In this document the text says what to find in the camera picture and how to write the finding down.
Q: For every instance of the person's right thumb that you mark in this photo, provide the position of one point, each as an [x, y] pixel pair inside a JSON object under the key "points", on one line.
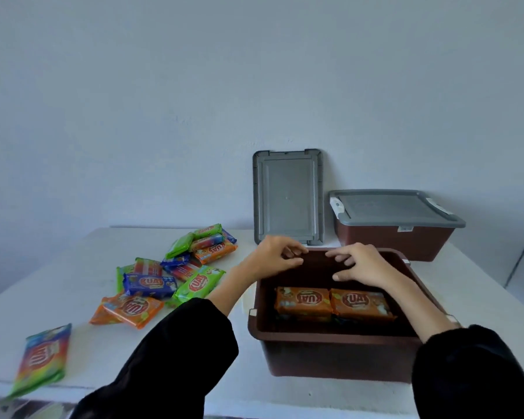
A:
{"points": [[344, 275]]}

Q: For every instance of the person's left forearm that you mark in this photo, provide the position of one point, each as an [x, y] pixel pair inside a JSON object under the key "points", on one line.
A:
{"points": [[187, 344]]}

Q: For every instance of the pile of colourful snack packets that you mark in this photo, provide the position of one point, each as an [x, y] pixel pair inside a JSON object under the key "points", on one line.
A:
{"points": [[187, 279]]}

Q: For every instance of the loose grey plastic lid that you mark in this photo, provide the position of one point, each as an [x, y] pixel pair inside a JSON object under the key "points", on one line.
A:
{"points": [[288, 196]]}

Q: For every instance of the closed brown plastic box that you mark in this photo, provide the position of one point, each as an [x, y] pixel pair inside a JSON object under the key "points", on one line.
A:
{"points": [[393, 242]]}

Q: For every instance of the person's left fingers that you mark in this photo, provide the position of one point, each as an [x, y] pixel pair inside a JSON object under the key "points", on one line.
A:
{"points": [[296, 250]]}

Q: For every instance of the open brown plastic box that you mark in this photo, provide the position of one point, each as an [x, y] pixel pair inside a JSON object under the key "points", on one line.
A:
{"points": [[332, 357]]}

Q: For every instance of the person's right forearm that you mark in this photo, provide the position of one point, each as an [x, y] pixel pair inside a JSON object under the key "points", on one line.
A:
{"points": [[458, 366]]}

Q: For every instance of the person's right hand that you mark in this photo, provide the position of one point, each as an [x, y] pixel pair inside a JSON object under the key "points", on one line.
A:
{"points": [[369, 266]]}

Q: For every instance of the person's left hand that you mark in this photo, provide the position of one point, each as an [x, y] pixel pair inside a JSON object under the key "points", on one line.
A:
{"points": [[270, 257]]}

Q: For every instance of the orange snack packet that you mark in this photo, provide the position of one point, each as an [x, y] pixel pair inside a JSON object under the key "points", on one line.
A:
{"points": [[303, 301], [361, 304]]}

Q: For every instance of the grey lid with white clips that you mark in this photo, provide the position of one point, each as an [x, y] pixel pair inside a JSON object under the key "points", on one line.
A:
{"points": [[393, 209]]}

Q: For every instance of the rainbow snack packet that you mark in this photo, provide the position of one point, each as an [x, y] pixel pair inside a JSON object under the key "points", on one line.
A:
{"points": [[41, 357]]}

